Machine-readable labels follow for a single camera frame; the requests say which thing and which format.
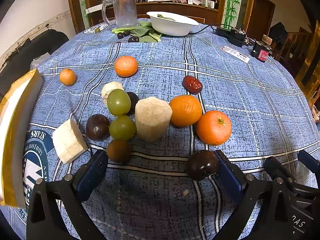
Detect blocky peeled sugarcane piece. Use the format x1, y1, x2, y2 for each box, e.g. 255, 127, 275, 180
52, 119, 89, 164

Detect black sofa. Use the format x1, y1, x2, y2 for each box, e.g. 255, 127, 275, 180
0, 29, 69, 93

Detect white bowl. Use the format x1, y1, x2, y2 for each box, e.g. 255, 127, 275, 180
146, 11, 200, 37

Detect large round sugarcane piece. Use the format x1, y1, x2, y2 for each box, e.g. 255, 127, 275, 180
135, 97, 173, 142

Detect yellow-rimmed white tray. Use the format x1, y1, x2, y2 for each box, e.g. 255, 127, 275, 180
0, 68, 44, 209

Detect black charger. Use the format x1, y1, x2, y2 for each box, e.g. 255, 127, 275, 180
230, 27, 248, 47

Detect blue printed tablecloth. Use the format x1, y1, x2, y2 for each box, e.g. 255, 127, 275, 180
0, 17, 320, 240

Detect wooden door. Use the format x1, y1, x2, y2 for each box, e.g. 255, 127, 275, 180
246, 0, 275, 40

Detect black power cable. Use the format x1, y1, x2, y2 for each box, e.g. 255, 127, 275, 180
187, 24, 225, 35

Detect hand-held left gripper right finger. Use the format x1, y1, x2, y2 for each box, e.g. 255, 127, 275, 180
214, 149, 293, 240

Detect black power strip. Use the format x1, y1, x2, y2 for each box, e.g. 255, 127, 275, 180
215, 26, 234, 39

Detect black battery box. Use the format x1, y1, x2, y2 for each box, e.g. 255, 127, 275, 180
251, 41, 272, 62

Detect brown round fruit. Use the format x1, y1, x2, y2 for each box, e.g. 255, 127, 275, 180
107, 139, 132, 163

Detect red date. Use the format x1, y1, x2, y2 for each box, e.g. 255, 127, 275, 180
182, 75, 203, 95

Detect small orange mandarin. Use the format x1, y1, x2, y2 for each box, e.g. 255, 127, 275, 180
59, 68, 77, 86

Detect green leaves in bowl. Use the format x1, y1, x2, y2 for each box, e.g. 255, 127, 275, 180
157, 14, 177, 22

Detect crumpled clear plastic bag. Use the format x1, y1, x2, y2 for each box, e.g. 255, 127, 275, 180
30, 52, 52, 70

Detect bamboo print panel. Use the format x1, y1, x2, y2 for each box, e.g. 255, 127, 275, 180
76, 0, 89, 24
223, 0, 242, 29

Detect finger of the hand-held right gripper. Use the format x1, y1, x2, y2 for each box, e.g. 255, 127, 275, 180
264, 156, 298, 188
297, 150, 320, 176

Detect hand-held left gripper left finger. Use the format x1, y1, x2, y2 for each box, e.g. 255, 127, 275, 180
26, 149, 108, 240

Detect small peeled sugarcane piece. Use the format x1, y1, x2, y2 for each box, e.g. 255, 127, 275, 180
101, 81, 125, 107

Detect wooden cabinet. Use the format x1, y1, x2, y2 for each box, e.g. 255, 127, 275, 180
66, 0, 255, 34

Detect black bag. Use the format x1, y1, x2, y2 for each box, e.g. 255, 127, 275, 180
269, 22, 289, 50

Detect white paper tag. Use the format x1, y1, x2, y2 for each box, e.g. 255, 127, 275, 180
220, 45, 250, 63

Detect leafy green vegetable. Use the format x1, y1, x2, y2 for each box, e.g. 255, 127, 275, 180
112, 21, 162, 43

